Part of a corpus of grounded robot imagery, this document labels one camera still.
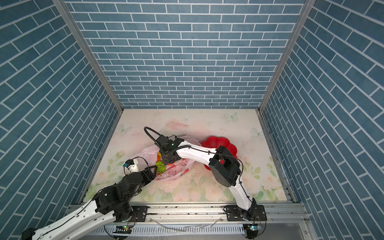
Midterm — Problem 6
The pink plastic bag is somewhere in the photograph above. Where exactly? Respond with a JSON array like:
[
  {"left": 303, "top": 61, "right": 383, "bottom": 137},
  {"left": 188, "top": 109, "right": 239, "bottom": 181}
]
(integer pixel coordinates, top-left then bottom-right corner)
[{"left": 130, "top": 145, "right": 195, "bottom": 181}]

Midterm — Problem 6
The green fake fruit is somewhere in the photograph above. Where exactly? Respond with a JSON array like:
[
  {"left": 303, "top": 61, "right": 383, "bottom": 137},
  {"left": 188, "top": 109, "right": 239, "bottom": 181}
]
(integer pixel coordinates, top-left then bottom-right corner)
[{"left": 156, "top": 161, "right": 166, "bottom": 175}]

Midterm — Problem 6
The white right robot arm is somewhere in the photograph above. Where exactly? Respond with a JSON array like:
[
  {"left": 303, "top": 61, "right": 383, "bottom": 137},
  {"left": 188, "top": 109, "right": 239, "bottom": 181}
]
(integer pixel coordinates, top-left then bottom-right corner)
[{"left": 154, "top": 135, "right": 256, "bottom": 212}]

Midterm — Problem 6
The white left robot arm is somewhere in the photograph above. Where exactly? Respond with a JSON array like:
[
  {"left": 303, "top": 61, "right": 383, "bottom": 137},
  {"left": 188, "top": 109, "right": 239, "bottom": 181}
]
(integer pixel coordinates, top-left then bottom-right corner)
[{"left": 22, "top": 166, "right": 157, "bottom": 240}]

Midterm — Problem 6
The red flower-shaped plate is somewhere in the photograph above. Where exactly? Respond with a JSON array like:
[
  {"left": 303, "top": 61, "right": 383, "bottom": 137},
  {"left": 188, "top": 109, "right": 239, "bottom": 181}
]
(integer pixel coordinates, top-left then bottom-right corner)
[{"left": 201, "top": 136, "right": 238, "bottom": 158}]

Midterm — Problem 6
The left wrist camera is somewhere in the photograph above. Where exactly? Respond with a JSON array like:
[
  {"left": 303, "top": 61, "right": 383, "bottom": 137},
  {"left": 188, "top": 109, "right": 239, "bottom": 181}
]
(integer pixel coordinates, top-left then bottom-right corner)
[{"left": 123, "top": 159, "right": 139, "bottom": 175}]

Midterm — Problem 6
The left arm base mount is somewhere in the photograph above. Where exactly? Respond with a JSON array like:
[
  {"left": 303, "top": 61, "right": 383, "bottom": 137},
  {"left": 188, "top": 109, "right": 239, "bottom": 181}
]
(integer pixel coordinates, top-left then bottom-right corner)
[{"left": 119, "top": 206, "right": 149, "bottom": 224}]

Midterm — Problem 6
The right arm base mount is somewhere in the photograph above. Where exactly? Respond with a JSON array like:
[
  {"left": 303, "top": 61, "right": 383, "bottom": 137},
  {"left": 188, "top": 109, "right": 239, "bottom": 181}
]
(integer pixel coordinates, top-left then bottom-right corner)
[{"left": 223, "top": 205, "right": 267, "bottom": 222}]

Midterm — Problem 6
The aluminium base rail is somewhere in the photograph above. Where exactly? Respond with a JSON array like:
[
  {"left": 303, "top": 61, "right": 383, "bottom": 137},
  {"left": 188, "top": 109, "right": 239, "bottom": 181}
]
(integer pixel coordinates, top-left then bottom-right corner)
[{"left": 53, "top": 202, "right": 316, "bottom": 240}]

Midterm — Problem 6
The aluminium corner post right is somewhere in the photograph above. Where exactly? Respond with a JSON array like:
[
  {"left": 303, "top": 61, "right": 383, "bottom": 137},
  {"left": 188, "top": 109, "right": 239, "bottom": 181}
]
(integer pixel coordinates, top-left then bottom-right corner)
[{"left": 259, "top": 0, "right": 316, "bottom": 113}]

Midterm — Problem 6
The aluminium corner post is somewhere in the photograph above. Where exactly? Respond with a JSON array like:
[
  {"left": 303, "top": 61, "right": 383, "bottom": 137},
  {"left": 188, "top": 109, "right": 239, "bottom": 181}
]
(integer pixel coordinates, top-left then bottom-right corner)
[
  {"left": 52, "top": 0, "right": 124, "bottom": 114},
  {"left": 259, "top": 0, "right": 316, "bottom": 113}
]

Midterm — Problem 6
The aluminium corner post left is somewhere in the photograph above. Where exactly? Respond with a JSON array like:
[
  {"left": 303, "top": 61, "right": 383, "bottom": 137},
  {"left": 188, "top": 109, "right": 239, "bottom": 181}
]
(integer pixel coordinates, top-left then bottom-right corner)
[{"left": 52, "top": 0, "right": 124, "bottom": 114}]

